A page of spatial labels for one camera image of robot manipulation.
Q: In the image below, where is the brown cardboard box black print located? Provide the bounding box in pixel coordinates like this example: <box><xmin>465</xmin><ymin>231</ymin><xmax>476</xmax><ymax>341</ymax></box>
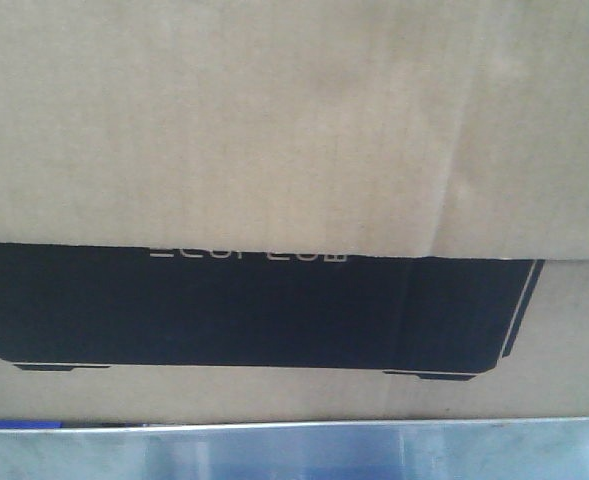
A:
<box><xmin>0</xmin><ymin>1</ymin><xmax>589</xmax><ymax>424</ymax></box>

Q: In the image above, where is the metal shelf board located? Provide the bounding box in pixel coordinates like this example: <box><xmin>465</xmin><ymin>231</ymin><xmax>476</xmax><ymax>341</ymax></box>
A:
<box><xmin>0</xmin><ymin>417</ymin><xmax>589</xmax><ymax>479</ymax></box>

